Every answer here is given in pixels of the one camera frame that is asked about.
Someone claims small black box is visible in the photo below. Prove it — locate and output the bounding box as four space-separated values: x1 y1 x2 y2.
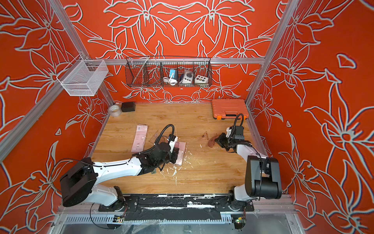
121 102 136 113

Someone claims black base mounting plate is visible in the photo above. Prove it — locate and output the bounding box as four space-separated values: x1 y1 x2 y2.
98 193 254 221

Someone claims white dotted cube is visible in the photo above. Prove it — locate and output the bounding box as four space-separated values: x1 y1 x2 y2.
194 75 208 85

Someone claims white round-dial device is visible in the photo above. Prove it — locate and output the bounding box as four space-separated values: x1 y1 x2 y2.
180 70 194 84

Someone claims white mesh wall basket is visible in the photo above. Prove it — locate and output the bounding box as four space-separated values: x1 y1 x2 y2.
57 60 109 97

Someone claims blue small box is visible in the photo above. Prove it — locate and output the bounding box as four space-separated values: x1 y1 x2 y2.
168 69 178 80

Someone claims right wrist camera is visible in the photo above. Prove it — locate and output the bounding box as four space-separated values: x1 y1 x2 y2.
226 126 233 138

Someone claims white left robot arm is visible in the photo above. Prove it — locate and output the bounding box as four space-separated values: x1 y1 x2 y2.
60 142 181 211

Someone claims clear tape roll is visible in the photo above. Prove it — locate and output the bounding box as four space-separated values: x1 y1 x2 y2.
108 104 122 117

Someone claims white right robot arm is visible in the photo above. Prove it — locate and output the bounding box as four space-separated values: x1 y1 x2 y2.
215 126 282 201

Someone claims pink transparent set square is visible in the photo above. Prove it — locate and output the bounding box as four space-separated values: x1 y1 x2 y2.
149 131 159 144

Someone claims orange plastic tool case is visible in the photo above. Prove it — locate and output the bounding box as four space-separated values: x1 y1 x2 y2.
211 98 249 120

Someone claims pink paper packet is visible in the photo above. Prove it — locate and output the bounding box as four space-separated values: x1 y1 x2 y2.
175 141 186 166

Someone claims black wire wall basket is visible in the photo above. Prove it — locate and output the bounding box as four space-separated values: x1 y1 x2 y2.
125 56 213 88

